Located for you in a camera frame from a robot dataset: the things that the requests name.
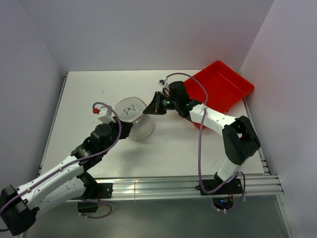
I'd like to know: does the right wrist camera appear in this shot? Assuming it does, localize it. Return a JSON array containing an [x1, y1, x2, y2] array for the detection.
[[158, 77, 170, 95]]

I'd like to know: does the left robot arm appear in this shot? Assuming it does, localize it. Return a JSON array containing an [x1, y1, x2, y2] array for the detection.
[[0, 120, 133, 236]]

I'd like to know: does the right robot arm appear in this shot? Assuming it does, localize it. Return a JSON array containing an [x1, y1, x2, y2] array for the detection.
[[143, 81, 261, 193]]

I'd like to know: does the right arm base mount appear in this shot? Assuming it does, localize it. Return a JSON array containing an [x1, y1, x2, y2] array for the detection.
[[195, 173, 246, 214]]

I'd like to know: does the red plastic tray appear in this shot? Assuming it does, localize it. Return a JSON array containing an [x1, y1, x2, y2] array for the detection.
[[183, 60, 255, 129]]

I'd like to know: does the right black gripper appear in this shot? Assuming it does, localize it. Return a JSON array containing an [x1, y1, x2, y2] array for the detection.
[[144, 91, 180, 115]]

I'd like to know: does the aluminium rail frame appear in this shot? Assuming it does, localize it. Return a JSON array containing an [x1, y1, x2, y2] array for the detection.
[[12, 71, 298, 238]]

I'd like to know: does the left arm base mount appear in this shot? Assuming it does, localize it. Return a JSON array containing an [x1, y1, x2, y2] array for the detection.
[[75, 183, 112, 219]]

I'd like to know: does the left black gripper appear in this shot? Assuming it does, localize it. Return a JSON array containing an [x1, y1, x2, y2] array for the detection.
[[101, 116, 132, 155]]

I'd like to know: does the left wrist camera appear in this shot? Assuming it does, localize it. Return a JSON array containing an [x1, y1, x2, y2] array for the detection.
[[93, 106, 115, 124]]

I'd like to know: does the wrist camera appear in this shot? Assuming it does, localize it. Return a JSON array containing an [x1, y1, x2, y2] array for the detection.
[[93, 106, 115, 124], [158, 77, 170, 95]]

